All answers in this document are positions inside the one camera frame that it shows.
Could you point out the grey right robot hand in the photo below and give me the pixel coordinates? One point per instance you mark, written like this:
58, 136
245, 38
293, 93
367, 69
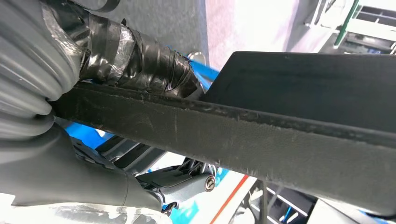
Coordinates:
62, 173

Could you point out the green pole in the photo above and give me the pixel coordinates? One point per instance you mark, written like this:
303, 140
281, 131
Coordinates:
346, 24

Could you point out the white metal shelving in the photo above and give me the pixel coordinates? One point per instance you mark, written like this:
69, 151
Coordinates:
371, 29

